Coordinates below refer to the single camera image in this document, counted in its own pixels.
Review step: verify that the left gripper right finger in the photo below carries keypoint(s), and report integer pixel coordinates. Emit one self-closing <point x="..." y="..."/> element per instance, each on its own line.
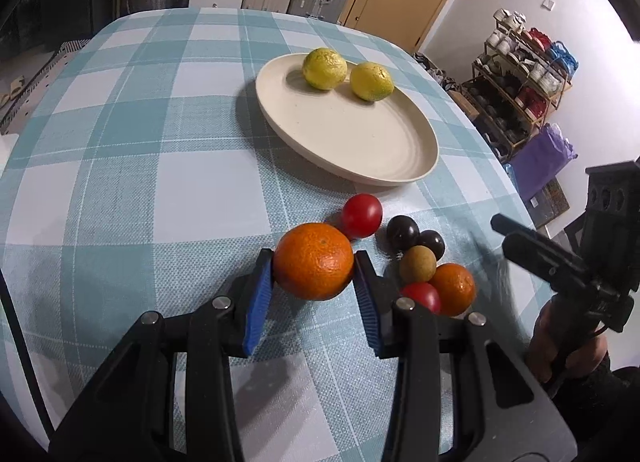
<point x="369" y="292"/>

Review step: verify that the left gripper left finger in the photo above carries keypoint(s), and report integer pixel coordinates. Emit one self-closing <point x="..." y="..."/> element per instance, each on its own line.
<point x="256" y="294"/>

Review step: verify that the brown longan fruit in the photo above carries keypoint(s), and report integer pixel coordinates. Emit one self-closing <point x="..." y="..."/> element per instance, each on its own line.
<point x="417" y="265"/>

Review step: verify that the red cherry tomato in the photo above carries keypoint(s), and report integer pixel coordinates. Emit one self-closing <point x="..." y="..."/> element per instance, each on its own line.
<point x="361" y="216"/>
<point x="424" y="294"/>

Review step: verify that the large orange mandarin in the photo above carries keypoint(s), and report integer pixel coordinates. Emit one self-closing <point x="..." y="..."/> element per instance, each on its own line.
<point x="313" y="261"/>

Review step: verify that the dark purple plum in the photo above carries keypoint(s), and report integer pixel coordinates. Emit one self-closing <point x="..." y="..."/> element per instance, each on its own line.
<point x="402" y="232"/>
<point x="433" y="241"/>

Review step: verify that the yellow-green citrus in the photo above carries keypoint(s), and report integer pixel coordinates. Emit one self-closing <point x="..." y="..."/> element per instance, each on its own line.
<point x="371" y="82"/>
<point x="324" y="69"/>

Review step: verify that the right hand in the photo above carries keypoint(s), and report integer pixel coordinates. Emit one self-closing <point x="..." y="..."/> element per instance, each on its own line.
<point x="563" y="345"/>

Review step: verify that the purple bag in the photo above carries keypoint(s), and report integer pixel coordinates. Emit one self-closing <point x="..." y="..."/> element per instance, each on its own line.
<point x="540" y="160"/>

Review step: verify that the cream round plate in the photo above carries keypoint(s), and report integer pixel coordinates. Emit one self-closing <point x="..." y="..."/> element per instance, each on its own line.
<point x="386" y="143"/>

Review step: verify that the teal checked tablecloth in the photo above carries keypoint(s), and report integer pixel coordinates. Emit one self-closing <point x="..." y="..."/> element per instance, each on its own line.
<point x="148" y="176"/>

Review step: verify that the shoe rack with shoes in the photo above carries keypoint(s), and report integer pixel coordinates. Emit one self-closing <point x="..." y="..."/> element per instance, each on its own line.
<point x="517" y="81"/>

